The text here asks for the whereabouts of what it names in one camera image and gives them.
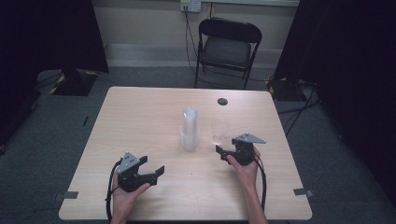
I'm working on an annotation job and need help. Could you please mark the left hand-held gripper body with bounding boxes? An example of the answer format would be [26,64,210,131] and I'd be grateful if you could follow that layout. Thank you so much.
[117,151,159,193]

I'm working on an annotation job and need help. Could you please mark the black curtain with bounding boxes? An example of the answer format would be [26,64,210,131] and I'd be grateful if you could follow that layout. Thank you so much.
[273,0,396,208]
[0,0,109,147]

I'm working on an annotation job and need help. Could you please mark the black folding chair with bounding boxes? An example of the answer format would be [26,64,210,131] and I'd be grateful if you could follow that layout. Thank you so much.
[193,17,263,91]

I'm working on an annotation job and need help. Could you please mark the white wall socket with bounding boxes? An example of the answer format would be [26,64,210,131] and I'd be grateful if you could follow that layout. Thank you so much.
[179,0,203,14]

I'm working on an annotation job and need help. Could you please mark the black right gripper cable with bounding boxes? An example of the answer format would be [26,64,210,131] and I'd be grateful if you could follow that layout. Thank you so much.
[253,156,268,213]

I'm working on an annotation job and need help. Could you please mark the black stand base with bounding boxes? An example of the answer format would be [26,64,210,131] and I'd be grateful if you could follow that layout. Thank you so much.
[265,76,308,103]
[48,68,99,97]

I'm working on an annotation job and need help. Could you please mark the black wall socket cable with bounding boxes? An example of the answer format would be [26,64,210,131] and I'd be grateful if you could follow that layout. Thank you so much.
[183,10,201,77]

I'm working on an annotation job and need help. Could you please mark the white wall cable trunking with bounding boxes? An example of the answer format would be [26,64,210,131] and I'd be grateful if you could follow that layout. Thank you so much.
[200,0,301,8]

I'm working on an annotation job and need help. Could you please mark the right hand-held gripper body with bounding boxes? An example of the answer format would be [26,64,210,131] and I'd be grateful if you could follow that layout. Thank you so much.
[225,133,267,167]

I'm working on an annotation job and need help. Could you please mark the person's left hand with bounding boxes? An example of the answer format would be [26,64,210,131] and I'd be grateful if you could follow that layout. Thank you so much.
[110,171,151,224]

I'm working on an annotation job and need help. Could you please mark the stack of clear plastic cups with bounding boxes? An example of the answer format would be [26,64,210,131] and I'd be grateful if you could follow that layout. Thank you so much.
[178,105,201,153]

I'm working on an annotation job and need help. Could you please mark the black floor cables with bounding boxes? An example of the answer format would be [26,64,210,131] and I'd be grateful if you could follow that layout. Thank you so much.
[276,79,321,138]

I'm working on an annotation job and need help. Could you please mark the single clear plastic cup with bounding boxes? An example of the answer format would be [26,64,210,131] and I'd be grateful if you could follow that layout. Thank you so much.
[209,117,231,147]

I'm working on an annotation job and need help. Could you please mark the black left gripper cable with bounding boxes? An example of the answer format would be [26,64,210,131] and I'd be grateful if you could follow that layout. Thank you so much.
[105,159,123,223]

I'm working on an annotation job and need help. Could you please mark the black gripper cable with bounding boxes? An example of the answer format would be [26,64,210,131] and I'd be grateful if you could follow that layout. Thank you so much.
[105,159,123,223]
[253,156,268,213]

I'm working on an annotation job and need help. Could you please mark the person's right hand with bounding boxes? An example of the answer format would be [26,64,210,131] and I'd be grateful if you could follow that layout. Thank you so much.
[226,146,262,189]

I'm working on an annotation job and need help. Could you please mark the grey tape strip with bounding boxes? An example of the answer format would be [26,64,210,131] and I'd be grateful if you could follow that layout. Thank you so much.
[53,190,79,202]
[292,188,315,198]

